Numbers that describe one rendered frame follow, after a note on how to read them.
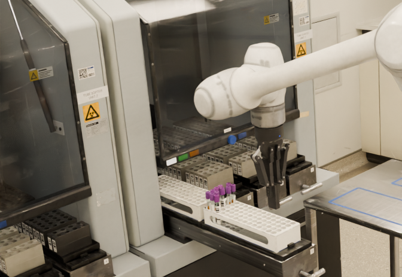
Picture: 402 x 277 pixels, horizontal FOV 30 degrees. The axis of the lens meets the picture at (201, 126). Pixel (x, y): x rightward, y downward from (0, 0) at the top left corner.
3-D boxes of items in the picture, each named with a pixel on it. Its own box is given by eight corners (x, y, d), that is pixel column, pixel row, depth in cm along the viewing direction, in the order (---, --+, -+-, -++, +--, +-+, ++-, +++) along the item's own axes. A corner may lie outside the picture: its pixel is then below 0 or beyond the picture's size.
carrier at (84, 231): (88, 241, 215) (86, 222, 214) (93, 243, 214) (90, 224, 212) (54, 256, 208) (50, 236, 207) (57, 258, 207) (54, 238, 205)
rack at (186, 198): (140, 201, 245) (139, 183, 243) (165, 191, 251) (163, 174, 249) (200, 225, 223) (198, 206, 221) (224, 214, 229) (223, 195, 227)
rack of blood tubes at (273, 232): (203, 227, 221) (201, 207, 220) (228, 216, 227) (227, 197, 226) (276, 257, 199) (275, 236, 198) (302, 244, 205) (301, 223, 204)
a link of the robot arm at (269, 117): (241, 104, 195) (243, 126, 196) (267, 109, 188) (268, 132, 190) (267, 96, 200) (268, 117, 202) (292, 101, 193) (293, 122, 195)
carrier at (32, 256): (42, 261, 206) (38, 241, 205) (45, 262, 205) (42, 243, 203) (3, 277, 199) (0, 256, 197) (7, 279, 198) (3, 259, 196)
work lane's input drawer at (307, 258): (132, 219, 248) (128, 194, 246) (165, 205, 257) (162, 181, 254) (295, 292, 194) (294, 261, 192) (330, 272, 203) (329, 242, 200)
